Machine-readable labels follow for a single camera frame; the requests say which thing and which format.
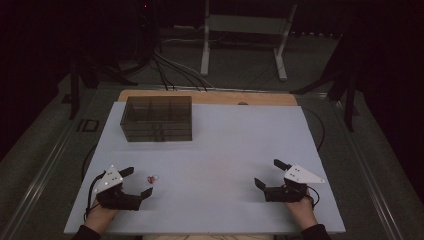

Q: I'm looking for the hand-held gripper cable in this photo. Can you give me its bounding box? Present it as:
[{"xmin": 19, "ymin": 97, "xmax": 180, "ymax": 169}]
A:
[
  {"xmin": 304, "ymin": 185, "xmax": 321, "ymax": 210},
  {"xmin": 85, "ymin": 173, "xmax": 105, "ymax": 221}
]

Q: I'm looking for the person's left hand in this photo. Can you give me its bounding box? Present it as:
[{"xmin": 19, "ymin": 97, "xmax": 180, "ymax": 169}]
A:
[{"xmin": 84, "ymin": 198, "xmax": 120, "ymax": 235}]

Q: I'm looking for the person's right hand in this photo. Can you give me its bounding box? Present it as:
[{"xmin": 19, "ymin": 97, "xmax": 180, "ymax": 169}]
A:
[{"xmin": 285, "ymin": 196, "xmax": 319, "ymax": 232}]

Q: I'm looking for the right hand-held gripper cable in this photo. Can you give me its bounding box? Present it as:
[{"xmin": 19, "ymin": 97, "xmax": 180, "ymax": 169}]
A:
[{"xmin": 304, "ymin": 185, "xmax": 321, "ymax": 210}]

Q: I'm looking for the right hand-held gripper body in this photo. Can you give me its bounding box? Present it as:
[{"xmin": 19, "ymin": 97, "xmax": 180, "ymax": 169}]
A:
[{"xmin": 264, "ymin": 163, "xmax": 326, "ymax": 204}]

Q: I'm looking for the black stand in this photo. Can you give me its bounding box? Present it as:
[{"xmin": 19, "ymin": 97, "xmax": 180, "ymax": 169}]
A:
[
  {"xmin": 289, "ymin": 29, "xmax": 360, "ymax": 133},
  {"xmin": 68, "ymin": 59, "xmax": 139, "ymax": 120}
]

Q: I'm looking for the dark transparent drawer box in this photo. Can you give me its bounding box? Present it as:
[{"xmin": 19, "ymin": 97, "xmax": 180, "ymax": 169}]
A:
[{"xmin": 119, "ymin": 95, "xmax": 193, "ymax": 143}]

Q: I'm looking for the white metal stand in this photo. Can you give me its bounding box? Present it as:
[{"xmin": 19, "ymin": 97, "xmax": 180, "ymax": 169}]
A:
[{"xmin": 199, "ymin": 0, "xmax": 298, "ymax": 82}]

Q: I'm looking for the left hand-held gripper cable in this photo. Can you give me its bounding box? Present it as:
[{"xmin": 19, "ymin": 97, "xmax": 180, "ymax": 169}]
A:
[{"xmin": 85, "ymin": 173, "xmax": 105, "ymax": 221}]

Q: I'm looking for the metal floor rail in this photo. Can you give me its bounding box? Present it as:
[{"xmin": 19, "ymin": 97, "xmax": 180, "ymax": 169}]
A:
[
  {"xmin": 0, "ymin": 89, "xmax": 101, "ymax": 240},
  {"xmin": 331, "ymin": 99, "xmax": 406, "ymax": 240}
]

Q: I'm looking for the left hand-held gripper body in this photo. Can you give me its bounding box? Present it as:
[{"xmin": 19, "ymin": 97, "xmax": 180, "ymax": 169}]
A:
[{"xmin": 93, "ymin": 164, "xmax": 143, "ymax": 212}]

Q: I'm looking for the black cable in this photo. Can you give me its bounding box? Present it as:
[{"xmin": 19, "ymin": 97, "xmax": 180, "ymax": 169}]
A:
[
  {"xmin": 301, "ymin": 106, "xmax": 326, "ymax": 153},
  {"xmin": 81, "ymin": 144, "xmax": 98, "ymax": 183}
]

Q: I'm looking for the bundle of floor cables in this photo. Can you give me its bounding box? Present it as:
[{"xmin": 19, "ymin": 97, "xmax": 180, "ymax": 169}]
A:
[{"xmin": 151, "ymin": 46, "xmax": 216, "ymax": 93}]

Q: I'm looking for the white board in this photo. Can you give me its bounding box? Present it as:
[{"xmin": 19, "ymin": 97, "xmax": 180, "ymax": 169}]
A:
[{"xmin": 63, "ymin": 101, "xmax": 347, "ymax": 235}]

